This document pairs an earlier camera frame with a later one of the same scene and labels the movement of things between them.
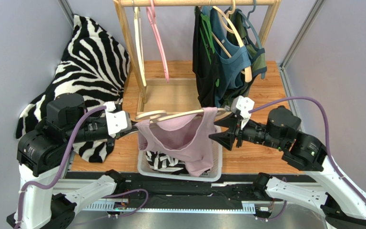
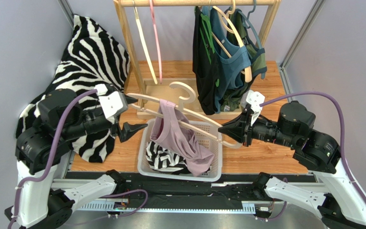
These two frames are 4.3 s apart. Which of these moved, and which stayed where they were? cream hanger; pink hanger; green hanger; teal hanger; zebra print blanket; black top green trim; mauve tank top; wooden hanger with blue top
Moved: mauve tank top; cream hanger; pink hanger
Stayed: green hanger; teal hanger; wooden hanger with blue top; zebra print blanket; black top green trim
